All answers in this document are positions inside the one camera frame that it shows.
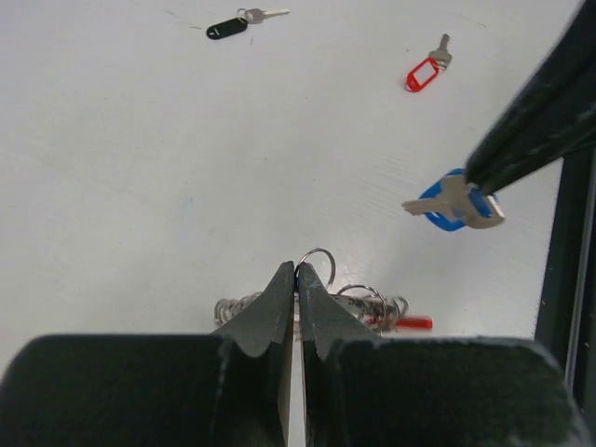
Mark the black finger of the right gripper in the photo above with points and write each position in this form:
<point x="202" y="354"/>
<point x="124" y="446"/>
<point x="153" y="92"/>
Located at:
<point x="564" y="84"/>
<point x="532" y="148"/>

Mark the blue head key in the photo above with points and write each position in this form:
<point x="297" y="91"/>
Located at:
<point x="451" y="203"/>

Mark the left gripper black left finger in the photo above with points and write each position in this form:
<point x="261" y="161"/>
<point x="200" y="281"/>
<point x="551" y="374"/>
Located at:
<point x="227" y="388"/>

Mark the keyring with red tag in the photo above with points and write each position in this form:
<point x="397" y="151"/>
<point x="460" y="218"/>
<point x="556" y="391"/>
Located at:
<point x="376" y="311"/>

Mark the red tag key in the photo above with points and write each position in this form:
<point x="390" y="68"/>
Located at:
<point x="428" y="69"/>

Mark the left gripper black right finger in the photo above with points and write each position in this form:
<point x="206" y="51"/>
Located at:
<point x="362" y="389"/>

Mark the black head silver key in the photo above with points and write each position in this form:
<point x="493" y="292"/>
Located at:
<point x="241" y="22"/>

